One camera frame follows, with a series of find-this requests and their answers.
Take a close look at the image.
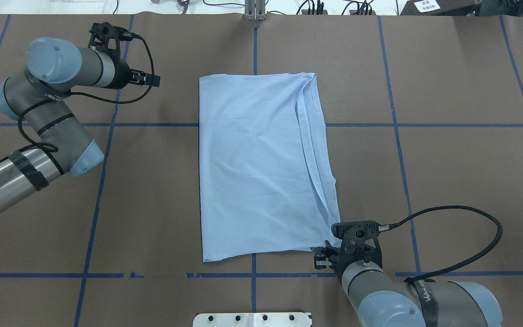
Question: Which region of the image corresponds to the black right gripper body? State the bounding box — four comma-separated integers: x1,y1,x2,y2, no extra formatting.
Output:
330,245,382,278

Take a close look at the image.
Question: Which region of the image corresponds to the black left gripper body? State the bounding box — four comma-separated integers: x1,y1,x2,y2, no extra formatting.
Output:
112,61,137,89

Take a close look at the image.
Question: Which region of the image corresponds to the light blue t-shirt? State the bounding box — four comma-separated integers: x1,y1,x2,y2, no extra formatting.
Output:
198,72,341,263

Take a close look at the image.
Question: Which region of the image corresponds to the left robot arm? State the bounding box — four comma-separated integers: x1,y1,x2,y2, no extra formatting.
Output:
0,37,160,213

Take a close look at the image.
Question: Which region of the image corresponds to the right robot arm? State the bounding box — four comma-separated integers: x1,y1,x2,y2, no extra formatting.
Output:
314,244,503,327

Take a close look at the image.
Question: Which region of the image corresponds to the brown paper table cover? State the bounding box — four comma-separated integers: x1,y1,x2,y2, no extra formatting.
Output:
0,13,523,327

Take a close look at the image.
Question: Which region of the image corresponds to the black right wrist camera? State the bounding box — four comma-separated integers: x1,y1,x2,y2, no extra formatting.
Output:
331,221,380,256

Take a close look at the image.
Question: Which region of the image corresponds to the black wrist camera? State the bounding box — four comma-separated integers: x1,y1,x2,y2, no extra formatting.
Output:
331,221,380,256
88,21,135,60

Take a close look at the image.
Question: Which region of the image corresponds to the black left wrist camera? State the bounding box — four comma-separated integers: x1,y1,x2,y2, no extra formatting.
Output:
88,21,135,60

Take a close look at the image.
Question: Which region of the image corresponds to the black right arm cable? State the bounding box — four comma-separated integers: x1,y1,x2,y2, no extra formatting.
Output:
377,206,503,283

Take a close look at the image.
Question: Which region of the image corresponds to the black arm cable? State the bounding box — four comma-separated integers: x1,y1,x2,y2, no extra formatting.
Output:
16,34,155,155
377,206,503,283

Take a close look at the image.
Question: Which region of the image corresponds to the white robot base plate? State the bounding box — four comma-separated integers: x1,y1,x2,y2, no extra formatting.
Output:
192,312,313,327

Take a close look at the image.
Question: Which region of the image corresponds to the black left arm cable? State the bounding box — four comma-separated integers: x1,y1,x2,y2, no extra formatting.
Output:
16,34,155,155

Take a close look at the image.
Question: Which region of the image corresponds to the aluminium frame post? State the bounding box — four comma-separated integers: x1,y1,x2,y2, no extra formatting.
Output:
244,0,267,21

